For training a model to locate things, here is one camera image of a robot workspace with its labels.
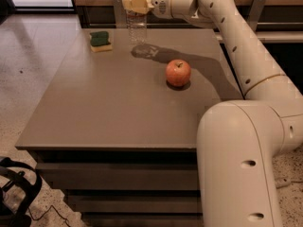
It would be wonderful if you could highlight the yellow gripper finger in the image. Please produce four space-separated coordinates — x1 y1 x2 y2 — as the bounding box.
122 0 154 14

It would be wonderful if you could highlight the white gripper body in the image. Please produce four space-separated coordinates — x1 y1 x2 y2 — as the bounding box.
151 0 172 19

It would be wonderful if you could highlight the clear plastic water bottle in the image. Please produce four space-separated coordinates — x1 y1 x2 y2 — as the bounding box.
126 10 147 45

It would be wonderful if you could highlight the green and yellow sponge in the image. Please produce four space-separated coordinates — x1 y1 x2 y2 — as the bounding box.
90 31 113 53

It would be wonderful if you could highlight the metal bracket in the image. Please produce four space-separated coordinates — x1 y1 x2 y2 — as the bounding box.
112 0 127 28
246 0 266 31

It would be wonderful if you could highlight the grey drawer cabinet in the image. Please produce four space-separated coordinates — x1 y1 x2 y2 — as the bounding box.
16 29 241 227

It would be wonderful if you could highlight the left metal bracket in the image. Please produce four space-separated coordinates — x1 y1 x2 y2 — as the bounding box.
112 0 127 28

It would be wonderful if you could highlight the right metal bracket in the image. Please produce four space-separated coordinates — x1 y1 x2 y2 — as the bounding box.
246 0 266 31

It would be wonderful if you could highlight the thin black floor cable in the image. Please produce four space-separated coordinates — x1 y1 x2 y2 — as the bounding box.
27 204 72 227

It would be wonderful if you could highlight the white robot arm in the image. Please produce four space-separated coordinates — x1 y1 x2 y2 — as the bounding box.
122 0 303 227

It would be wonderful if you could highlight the red apple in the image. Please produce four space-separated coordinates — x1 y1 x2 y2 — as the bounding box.
166 60 191 87

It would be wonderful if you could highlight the white power strip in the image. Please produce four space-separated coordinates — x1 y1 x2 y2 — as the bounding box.
275 177 292 189

